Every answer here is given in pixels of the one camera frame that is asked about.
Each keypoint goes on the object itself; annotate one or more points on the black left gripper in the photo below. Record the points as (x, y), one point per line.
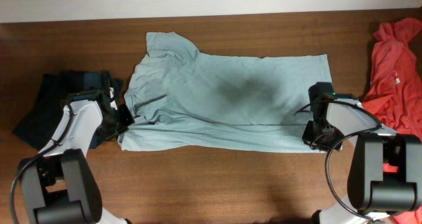
(128, 119)

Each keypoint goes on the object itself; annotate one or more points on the red t-shirt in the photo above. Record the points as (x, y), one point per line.
(394, 96)

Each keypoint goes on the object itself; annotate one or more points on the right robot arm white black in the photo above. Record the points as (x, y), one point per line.
(384, 178)

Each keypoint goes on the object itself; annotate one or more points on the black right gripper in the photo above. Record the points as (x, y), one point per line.
(308, 138)

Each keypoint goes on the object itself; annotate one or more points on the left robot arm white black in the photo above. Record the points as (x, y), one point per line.
(73, 112)

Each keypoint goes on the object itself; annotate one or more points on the dark navy folded garment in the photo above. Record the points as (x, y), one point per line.
(37, 127)

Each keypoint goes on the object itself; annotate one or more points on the light blue t-shirt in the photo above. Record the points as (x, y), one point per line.
(179, 96)

